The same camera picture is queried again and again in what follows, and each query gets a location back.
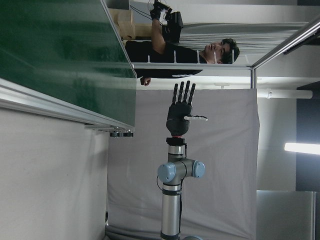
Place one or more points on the black box device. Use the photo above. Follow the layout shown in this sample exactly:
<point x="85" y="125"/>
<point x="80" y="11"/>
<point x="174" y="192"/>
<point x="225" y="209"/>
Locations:
<point x="175" y="25"/>

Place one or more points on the person's gloved right hand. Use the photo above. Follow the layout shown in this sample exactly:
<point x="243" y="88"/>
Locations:
<point x="157" y="11"/>

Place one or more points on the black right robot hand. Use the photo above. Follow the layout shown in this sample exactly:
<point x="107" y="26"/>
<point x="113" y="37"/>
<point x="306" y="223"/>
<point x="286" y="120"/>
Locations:
<point x="178" y="117"/>

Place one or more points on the grey cabinet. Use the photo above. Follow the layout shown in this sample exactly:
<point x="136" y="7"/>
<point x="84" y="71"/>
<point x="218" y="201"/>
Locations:
<point x="285" y="215"/>

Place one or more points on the person in black shirt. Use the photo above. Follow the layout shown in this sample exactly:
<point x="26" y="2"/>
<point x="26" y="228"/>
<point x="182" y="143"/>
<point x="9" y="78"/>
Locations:
<point x="185" y="56"/>

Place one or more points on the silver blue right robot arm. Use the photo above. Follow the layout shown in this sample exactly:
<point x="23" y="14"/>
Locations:
<point x="171" y="205"/>

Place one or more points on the fluorescent light tube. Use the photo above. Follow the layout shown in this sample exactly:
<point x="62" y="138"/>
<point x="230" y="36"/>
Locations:
<point x="302" y="147"/>

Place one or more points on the cardboard box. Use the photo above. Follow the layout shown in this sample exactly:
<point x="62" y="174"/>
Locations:
<point x="126" y="23"/>

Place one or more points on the grey curtain cloth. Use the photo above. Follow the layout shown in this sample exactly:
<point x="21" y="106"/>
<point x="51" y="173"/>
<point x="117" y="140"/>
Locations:
<point x="225" y="162"/>

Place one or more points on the person's right forearm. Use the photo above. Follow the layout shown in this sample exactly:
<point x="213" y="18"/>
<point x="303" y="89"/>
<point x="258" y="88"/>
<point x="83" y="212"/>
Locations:
<point x="157" y="35"/>

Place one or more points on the aluminium cage frame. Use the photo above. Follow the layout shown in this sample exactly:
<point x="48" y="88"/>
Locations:
<point x="280" y="42"/>

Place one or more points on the person's bare left hand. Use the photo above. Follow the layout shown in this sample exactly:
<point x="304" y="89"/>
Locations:
<point x="145" y="81"/>

